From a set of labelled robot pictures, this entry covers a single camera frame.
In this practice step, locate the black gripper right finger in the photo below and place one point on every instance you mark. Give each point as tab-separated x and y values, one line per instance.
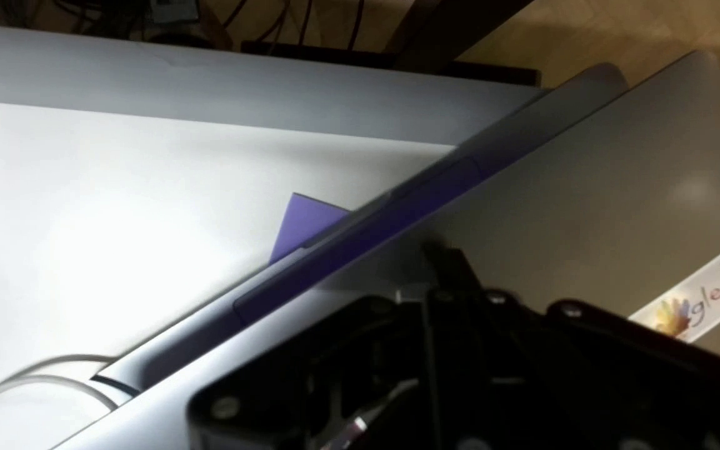
592	384

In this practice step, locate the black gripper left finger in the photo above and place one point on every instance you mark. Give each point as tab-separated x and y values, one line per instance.
351	359

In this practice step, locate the purple paper sheet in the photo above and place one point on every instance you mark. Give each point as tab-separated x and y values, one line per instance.
305	220

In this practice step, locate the silver laptop with black screen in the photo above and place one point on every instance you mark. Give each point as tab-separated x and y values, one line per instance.
560	209

